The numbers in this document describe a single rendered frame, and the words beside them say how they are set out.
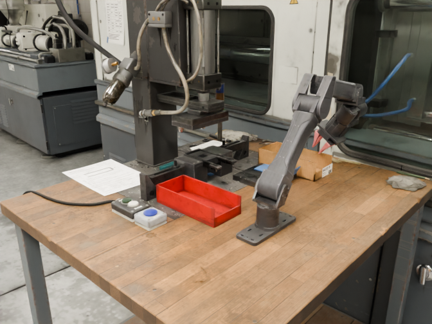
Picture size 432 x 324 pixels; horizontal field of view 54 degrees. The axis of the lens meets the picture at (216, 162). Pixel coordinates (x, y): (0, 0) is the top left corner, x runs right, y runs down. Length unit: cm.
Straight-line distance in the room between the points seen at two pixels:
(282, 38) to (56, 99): 294
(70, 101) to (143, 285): 368
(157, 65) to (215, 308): 90
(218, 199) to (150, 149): 44
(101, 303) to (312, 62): 162
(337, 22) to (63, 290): 196
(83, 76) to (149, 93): 304
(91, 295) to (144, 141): 113
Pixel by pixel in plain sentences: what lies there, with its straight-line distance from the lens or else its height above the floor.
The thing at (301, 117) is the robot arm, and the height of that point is 119.
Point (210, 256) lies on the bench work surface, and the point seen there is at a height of 90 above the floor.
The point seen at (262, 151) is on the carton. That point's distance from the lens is 163.
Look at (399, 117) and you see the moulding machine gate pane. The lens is 171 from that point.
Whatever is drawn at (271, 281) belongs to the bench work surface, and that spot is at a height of 90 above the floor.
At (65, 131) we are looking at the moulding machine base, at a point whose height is 29.
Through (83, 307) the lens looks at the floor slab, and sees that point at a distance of 244.
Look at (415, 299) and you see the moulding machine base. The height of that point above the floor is 37.
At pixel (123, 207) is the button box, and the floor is 93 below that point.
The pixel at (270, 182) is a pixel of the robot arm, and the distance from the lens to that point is 113.
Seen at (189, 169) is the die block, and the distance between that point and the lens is 144.
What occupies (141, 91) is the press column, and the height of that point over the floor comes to 119.
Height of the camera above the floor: 148
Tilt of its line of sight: 20 degrees down
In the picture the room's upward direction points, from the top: straight up
